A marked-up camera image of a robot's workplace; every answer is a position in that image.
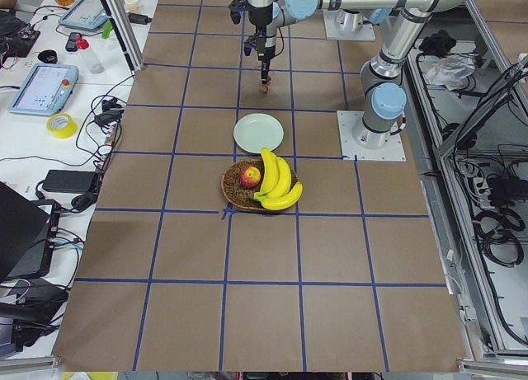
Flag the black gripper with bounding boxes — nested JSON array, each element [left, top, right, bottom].
[[254, 27, 276, 86]]

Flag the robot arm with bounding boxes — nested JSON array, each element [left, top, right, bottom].
[[229, 0, 466, 149]]

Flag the light green plate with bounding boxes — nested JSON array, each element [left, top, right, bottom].
[[233, 113, 284, 153]]

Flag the red apple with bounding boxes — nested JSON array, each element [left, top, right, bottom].
[[238, 166, 262, 189]]

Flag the brown wicker basket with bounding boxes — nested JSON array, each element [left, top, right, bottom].
[[220, 159, 302, 212]]

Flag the yellow banana bunch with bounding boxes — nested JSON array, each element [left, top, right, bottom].
[[253, 148, 304, 211]]

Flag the white paper cup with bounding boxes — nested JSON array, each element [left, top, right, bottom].
[[123, 0, 139, 13]]

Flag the clear bottle red cap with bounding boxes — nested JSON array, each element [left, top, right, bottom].
[[76, 36, 105, 74]]

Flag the teach pendant far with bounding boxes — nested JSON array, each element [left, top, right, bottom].
[[59, 0, 108, 31]]

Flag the teach pendant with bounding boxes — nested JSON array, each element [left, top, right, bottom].
[[8, 63, 79, 117], [59, 0, 108, 31]]

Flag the yellow tape roll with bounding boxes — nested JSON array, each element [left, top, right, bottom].
[[46, 112, 78, 139]]

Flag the teach pendant near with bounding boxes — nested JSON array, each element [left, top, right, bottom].
[[8, 63, 79, 117]]

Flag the black power adapter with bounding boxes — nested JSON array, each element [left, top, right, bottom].
[[42, 170, 97, 193]]

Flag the black laptop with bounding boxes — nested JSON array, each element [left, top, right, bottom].
[[1, 183, 59, 281]]

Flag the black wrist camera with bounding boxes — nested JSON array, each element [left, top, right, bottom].
[[243, 35, 257, 57]]

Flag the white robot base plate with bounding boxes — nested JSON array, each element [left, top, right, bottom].
[[337, 110, 406, 162]]

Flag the aluminium frame post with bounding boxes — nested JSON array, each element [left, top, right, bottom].
[[100, 0, 144, 73]]

